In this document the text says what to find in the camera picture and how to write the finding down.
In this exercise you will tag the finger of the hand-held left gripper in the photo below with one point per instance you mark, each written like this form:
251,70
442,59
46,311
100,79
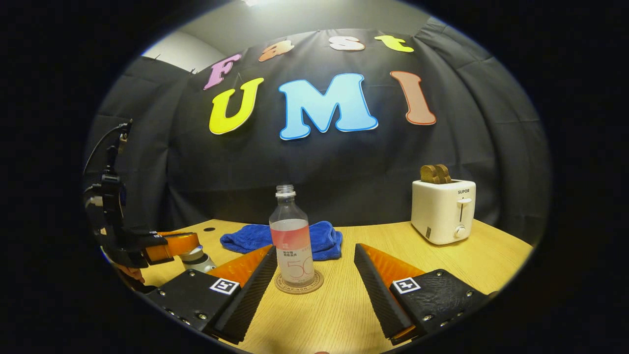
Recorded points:
177,245

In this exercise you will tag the brown toast slice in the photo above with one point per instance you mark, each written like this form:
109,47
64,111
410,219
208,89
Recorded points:
444,174
428,174

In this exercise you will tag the white toaster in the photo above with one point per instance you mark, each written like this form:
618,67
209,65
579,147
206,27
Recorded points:
440,216

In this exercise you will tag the black backdrop cloth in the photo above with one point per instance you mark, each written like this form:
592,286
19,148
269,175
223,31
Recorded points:
344,167

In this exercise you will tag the white ceramic teacup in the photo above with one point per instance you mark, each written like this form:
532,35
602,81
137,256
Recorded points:
201,265

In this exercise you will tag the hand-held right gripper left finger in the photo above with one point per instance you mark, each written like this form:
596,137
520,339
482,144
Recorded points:
250,300

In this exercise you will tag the round cork coaster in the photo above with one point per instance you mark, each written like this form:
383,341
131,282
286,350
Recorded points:
314,285

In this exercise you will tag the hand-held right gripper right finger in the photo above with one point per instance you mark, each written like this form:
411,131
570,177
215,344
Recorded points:
381,300

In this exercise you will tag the clear water bottle pink label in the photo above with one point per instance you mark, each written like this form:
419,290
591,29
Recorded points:
292,246

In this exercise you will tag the blue towel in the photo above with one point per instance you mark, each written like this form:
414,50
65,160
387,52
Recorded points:
324,241

